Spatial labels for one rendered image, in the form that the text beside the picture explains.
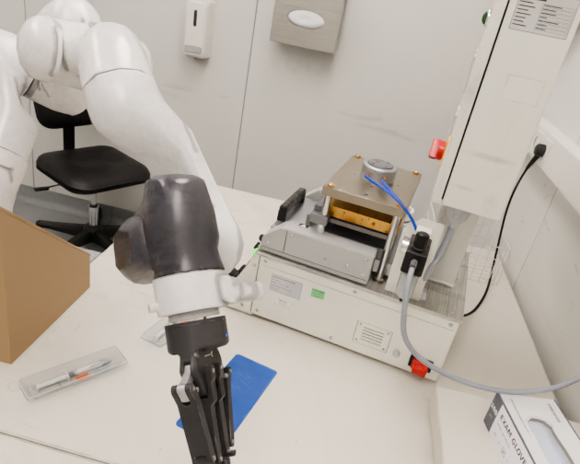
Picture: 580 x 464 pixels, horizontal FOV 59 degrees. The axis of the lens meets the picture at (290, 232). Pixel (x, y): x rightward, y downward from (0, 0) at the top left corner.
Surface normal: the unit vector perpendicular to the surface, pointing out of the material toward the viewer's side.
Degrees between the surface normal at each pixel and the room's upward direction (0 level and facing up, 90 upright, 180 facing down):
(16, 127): 66
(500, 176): 90
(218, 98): 90
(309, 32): 90
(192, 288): 53
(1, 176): 61
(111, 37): 31
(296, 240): 90
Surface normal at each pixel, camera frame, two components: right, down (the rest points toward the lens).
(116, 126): -0.13, 0.66
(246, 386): 0.18, -0.88
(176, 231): 0.04, -0.14
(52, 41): 0.21, 0.00
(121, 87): 0.29, -0.21
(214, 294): 0.70, -0.20
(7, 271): 0.97, 0.23
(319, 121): -0.18, 0.41
